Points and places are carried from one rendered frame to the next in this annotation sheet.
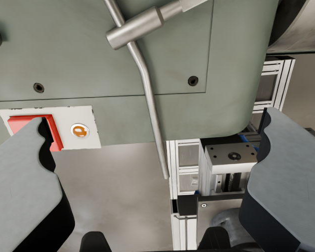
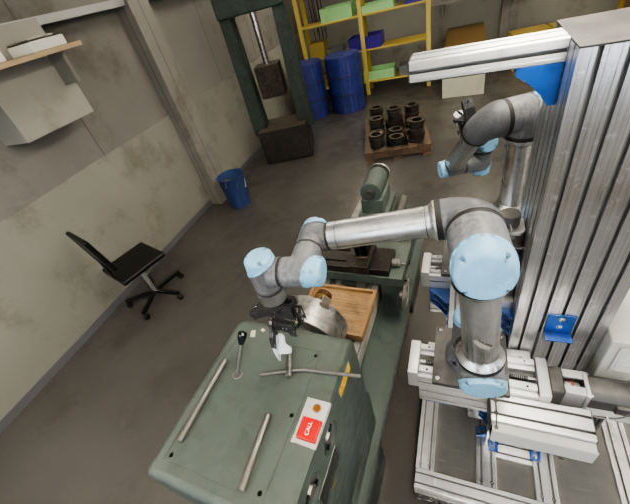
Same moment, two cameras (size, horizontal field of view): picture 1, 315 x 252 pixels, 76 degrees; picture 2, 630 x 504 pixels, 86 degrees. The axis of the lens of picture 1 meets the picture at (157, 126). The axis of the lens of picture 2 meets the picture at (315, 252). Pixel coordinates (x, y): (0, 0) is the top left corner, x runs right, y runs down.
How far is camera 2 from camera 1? 1.02 m
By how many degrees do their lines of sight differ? 72
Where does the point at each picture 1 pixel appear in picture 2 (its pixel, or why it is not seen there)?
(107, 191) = not seen: outside the picture
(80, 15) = (278, 385)
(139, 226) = not seen: outside the picture
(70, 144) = (322, 417)
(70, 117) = (308, 408)
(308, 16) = (316, 323)
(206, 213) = (449, 377)
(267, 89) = not seen: hidden behind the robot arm
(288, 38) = (325, 329)
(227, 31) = (304, 343)
